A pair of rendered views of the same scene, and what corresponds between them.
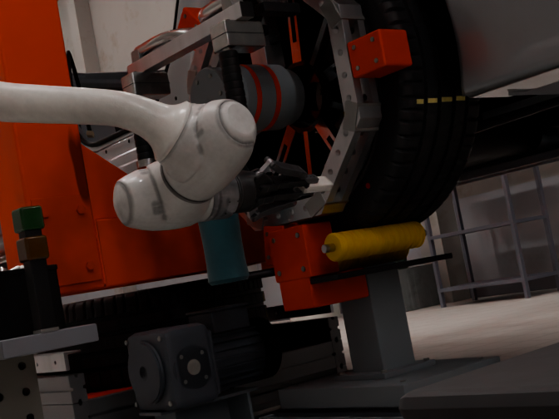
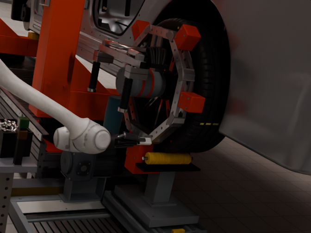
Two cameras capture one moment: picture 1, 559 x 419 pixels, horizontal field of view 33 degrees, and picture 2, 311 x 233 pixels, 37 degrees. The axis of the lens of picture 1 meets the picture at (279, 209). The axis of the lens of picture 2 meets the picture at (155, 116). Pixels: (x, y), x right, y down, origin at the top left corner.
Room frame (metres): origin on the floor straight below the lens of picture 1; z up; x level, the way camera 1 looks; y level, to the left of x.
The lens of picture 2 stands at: (-0.21, -0.29, 1.22)
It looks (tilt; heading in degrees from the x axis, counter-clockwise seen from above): 13 degrees down; 5
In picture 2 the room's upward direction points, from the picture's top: 12 degrees clockwise
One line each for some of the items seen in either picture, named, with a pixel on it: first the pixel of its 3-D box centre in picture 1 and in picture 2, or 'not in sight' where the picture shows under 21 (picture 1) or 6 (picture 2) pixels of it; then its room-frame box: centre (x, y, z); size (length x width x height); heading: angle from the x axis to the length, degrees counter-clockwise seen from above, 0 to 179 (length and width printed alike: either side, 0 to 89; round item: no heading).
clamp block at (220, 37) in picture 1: (237, 36); (136, 72); (1.75, 0.02, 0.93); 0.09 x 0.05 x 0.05; 129
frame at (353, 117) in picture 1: (274, 97); (153, 83); (2.01, -0.03, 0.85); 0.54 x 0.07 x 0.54; 39
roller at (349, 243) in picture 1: (376, 240); (168, 158); (1.98, -0.19, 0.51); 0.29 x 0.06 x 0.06; 129
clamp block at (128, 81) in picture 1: (145, 85); (103, 56); (2.01, 0.23, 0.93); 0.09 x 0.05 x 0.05; 129
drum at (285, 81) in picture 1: (248, 98); (140, 82); (1.97, 0.02, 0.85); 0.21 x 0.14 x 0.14; 129
